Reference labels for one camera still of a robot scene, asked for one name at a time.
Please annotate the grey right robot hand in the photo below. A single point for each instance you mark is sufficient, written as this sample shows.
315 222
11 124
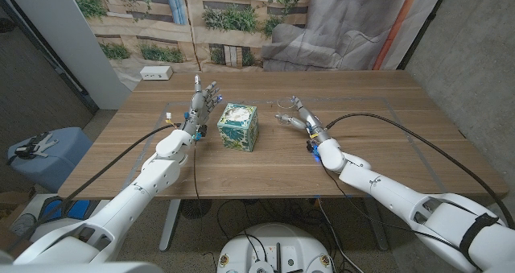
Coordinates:
314 124

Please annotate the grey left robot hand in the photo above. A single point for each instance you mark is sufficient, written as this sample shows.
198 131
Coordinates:
198 108

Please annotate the clear glass beaker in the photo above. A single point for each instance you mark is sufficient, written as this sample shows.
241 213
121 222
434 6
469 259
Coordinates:
287 108

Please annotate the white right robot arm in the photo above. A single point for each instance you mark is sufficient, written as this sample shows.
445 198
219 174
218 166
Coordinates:
394 192

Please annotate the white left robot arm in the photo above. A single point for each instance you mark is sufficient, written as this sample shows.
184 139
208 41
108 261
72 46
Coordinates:
133 200

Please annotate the teal floral tissue box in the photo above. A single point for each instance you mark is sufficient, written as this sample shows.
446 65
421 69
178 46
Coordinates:
237 134

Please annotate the brown cardboard box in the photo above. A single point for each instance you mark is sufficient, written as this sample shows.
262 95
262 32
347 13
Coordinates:
10 200

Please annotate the grey tape outline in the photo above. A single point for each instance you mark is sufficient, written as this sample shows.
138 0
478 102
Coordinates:
265 101

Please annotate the white power strip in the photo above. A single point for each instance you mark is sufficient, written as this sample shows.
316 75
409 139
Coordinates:
156 73

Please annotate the printed fabric backdrop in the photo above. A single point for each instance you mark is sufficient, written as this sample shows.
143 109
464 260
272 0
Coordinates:
241 23

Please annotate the round black floor base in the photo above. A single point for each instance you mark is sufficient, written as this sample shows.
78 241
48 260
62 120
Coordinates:
196 208

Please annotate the white robot torso base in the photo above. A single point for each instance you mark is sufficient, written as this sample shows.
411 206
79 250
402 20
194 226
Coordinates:
273 237

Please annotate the white table leg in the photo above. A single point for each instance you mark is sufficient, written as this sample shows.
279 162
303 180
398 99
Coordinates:
169 228

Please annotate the grey table leg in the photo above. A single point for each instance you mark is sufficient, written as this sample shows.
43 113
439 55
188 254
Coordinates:
378 232

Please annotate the white pillar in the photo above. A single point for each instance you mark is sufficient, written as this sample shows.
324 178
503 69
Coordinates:
68 35

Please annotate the blue padded stool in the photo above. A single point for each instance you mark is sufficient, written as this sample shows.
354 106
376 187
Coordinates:
56 164

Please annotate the white and blue floor device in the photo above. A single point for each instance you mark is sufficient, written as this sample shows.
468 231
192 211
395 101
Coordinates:
60 208

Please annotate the black backdrop frame pole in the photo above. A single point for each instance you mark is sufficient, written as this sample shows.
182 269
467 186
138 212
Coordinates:
424 26

